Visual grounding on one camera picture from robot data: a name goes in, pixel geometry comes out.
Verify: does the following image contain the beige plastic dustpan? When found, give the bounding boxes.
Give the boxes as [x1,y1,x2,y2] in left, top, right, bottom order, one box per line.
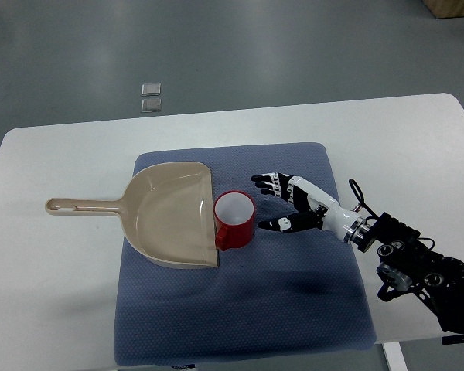
[45,162,219,269]

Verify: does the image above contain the blue fabric cushion mat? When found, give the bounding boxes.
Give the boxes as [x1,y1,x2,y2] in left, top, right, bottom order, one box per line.
[113,141,377,366]

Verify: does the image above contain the white table leg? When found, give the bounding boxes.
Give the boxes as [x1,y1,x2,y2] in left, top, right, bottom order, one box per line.
[382,342,408,371]

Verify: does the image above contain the black cable loop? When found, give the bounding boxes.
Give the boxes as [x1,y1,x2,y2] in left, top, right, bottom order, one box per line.
[348,178,382,220]

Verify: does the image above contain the wooden box corner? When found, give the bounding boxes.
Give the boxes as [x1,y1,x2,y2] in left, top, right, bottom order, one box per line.
[423,0,464,19]

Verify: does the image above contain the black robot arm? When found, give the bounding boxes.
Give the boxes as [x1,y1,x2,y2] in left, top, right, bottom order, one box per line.
[351,213,464,345]

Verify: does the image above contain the red mug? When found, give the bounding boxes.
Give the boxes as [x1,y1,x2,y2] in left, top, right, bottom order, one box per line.
[213,190,256,251]

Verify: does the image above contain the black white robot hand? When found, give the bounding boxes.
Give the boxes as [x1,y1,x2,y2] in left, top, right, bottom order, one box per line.
[251,172,370,244]

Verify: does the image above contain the upper metal floor plate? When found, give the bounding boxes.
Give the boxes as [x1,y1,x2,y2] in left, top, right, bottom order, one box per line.
[141,83,162,97]

